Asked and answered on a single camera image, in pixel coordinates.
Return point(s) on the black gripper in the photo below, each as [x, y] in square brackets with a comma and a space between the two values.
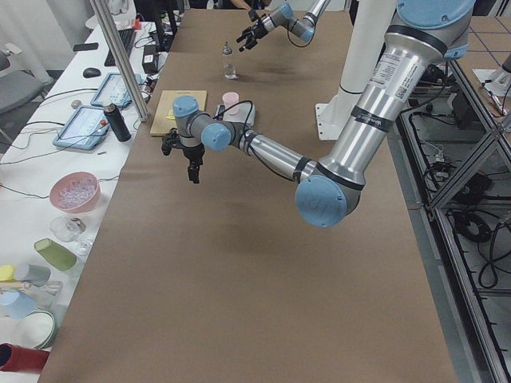
[259, 29]
[193, 152]

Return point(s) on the clear glass sauce bottle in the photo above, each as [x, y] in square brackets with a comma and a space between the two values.
[229, 66]

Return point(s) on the pink plastic cup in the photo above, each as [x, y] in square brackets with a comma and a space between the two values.
[231, 102]

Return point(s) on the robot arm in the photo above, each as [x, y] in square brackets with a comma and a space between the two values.
[282, 16]
[394, 42]

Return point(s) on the silver kitchen scale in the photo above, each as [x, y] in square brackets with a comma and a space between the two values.
[244, 112]

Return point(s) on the green plastic cup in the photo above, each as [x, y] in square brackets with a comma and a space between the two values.
[55, 254]

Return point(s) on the grey plastic cup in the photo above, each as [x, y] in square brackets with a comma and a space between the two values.
[35, 274]

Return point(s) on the yellow plastic cup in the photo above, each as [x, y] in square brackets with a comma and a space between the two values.
[7, 272]

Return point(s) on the light blue cup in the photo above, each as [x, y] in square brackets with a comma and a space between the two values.
[17, 304]

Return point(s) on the wooden cutting board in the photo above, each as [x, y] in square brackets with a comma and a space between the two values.
[180, 103]

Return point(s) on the black thermos bottle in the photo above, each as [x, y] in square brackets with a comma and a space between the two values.
[116, 121]

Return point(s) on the far blue teach pendant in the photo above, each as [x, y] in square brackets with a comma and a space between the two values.
[112, 90]

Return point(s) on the blue teach pendant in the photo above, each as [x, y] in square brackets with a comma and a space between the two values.
[85, 129]
[112, 90]

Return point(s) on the near blue teach pendant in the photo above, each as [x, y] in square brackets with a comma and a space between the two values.
[85, 129]

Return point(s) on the pink bowl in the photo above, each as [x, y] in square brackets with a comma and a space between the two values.
[77, 192]

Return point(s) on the black computer mouse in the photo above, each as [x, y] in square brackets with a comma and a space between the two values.
[91, 72]

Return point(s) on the wine glass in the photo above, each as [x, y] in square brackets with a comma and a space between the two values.
[72, 230]

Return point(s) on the black phone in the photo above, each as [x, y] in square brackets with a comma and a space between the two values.
[85, 47]

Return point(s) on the white green-rimmed bowl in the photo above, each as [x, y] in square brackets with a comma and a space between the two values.
[37, 330]

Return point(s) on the red cylinder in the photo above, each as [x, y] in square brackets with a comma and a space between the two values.
[15, 358]

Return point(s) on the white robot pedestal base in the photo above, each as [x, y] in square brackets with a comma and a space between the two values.
[347, 80]

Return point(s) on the aluminium frame post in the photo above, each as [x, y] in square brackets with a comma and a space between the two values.
[113, 40]

